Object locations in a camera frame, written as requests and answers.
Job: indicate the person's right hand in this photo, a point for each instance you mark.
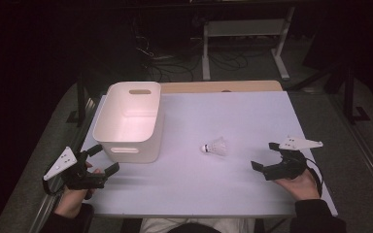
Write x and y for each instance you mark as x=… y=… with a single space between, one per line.
x=301 y=187

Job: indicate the person's lap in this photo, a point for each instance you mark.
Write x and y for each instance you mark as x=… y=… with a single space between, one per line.
x=194 y=225

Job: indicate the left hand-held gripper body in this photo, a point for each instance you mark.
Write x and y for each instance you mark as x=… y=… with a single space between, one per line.
x=77 y=174

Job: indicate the white plastic storage bin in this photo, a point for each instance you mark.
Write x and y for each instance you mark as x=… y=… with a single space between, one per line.
x=128 y=123

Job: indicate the black metal stand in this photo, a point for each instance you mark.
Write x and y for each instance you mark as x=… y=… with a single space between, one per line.
x=79 y=103
x=349 y=97

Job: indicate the white metal stand frame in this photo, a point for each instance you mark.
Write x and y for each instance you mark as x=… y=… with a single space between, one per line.
x=246 y=28

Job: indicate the white table board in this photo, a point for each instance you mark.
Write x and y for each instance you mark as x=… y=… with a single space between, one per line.
x=233 y=187

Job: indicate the white shuttlecock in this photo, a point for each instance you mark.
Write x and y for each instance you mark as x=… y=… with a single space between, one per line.
x=216 y=146

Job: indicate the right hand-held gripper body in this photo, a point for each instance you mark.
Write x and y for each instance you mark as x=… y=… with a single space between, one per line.
x=288 y=163

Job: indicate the person's left hand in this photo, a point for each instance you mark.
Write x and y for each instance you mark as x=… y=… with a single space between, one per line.
x=73 y=200

